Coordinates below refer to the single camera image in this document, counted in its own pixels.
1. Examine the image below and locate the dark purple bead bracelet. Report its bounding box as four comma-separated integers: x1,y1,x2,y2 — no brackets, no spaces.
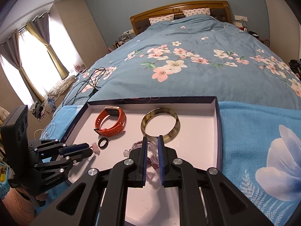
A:
131,140,161,170

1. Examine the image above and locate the purple crystal bead bracelet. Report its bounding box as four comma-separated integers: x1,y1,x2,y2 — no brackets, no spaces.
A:
123,139,163,182

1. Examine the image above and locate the black ring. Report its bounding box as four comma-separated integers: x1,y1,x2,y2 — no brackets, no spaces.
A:
97,137,110,150

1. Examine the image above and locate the tortoiseshell bangle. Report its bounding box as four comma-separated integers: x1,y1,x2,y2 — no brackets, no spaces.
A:
140,108,181,142

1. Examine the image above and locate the orange smart watch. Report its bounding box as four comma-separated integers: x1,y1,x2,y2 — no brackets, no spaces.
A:
94,106,127,137

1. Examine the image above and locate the left hand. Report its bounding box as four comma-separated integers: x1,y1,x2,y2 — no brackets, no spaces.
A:
3,187,35,225

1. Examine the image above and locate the dark blue tray box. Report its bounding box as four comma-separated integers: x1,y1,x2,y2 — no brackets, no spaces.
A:
61,95,223,226

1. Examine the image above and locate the blue floral duvet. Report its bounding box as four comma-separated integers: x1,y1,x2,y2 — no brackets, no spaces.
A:
62,14,300,110

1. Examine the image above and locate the curtain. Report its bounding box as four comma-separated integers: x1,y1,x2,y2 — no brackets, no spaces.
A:
1,12,74,107

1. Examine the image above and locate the left patterned pillow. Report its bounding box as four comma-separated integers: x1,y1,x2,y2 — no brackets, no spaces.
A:
149,14,174,25

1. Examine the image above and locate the patterned pillow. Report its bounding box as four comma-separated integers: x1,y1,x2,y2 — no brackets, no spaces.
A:
182,8,211,17
149,14,174,25

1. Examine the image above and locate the right patterned pillow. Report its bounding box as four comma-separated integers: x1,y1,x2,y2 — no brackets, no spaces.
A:
182,8,211,17

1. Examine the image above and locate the wooden headboard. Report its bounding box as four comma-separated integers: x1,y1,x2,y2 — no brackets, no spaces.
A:
130,1,232,35

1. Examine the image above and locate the left tracker camera box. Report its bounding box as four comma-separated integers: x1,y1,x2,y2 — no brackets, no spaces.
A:
1,105,30,187

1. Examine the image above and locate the black cable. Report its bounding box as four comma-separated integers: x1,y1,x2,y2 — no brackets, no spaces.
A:
62,67,107,106

